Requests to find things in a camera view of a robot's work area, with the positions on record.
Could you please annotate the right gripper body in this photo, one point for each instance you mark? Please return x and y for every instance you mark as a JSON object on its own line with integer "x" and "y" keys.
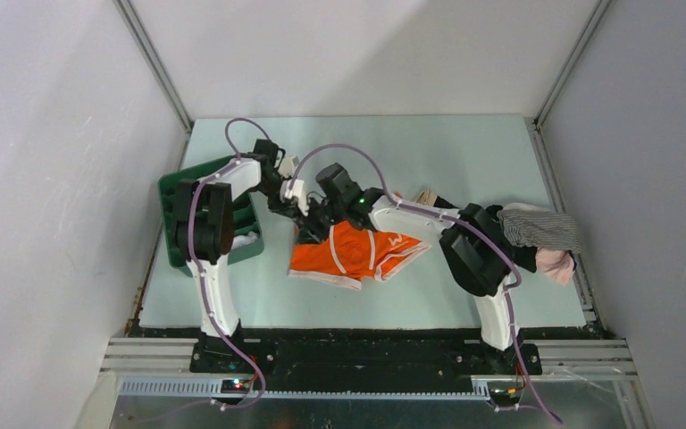
{"x": 321, "y": 217}

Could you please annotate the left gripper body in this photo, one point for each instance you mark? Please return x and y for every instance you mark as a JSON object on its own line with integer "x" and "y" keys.
{"x": 271, "y": 190}

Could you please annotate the orange underwear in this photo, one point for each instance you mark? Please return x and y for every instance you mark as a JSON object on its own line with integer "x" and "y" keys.
{"x": 350, "y": 256}

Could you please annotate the white underwear black trim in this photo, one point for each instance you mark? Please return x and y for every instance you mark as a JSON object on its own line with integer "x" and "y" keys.
{"x": 240, "y": 241}

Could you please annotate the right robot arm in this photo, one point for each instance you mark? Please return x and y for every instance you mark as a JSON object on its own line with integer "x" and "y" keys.
{"x": 477, "y": 260}

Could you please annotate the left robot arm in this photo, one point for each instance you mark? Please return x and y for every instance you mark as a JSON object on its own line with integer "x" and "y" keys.
{"x": 219, "y": 316}

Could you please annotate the black underwear beige waistband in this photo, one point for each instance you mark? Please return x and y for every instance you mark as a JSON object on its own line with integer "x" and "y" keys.
{"x": 497, "y": 231}

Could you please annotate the pale pink underwear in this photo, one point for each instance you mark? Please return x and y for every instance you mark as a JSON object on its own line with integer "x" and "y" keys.
{"x": 559, "y": 266}

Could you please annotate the green divided tray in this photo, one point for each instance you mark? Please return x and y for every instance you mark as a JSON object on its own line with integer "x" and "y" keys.
{"x": 175, "y": 191}

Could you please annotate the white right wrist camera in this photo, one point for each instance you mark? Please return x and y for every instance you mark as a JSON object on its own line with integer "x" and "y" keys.
{"x": 294, "y": 192}

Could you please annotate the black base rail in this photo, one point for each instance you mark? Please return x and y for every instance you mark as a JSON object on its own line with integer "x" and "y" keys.
{"x": 361, "y": 360}

